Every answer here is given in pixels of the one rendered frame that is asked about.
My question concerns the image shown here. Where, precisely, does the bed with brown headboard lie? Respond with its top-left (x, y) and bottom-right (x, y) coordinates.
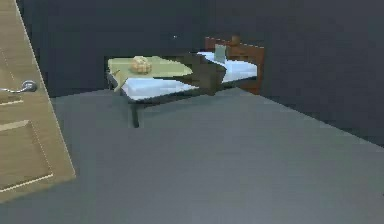
top-left (105, 35), bottom-right (266, 130)

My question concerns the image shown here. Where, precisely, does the pale green blanket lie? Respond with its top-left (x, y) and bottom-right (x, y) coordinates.
top-left (107, 55), bottom-right (194, 93)

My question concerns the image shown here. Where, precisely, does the tan round ball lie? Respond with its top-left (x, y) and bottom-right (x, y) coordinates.
top-left (129, 55), bottom-right (153, 75)

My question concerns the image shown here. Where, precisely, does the light wooden room door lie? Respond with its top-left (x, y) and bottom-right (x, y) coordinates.
top-left (0, 0), bottom-right (77, 204)

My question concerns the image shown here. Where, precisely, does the silver door lever handle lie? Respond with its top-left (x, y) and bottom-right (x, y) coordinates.
top-left (0, 79), bottom-right (38, 95)

